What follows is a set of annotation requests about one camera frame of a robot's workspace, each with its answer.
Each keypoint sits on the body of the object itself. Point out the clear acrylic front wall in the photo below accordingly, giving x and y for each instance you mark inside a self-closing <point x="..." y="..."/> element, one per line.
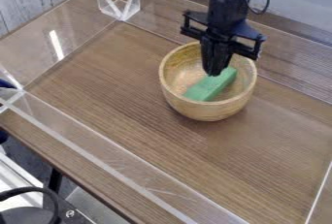
<point x="111" y="118"/>

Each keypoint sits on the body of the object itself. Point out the black table leg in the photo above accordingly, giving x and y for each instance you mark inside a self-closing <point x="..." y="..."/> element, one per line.
<point x="55" y="181"/>

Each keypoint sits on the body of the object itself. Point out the light wooden bowl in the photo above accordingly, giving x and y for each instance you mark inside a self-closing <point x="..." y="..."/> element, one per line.
<point x="180" y="71"/>

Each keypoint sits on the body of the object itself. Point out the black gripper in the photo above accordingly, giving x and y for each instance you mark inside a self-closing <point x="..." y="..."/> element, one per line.
<point x="221" y="40"/>

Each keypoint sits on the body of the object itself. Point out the green rectangular block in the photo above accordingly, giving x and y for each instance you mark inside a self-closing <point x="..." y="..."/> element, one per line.
<point x="206" y="89"/>

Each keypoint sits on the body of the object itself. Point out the grey metal base plate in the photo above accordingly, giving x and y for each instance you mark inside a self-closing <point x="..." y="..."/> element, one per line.
<point x="69" y="214"/>

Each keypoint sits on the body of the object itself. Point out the clear acrylic corner bracket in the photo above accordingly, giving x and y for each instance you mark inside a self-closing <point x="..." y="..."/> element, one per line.
<point x="119" y="9"/>

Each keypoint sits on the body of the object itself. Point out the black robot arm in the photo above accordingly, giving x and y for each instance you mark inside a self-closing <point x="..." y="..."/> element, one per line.
<point x="229" y="11"/>

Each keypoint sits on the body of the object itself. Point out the blue object at left edge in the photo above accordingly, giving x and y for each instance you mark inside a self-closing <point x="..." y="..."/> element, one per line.
<point x="5" y="84"/>

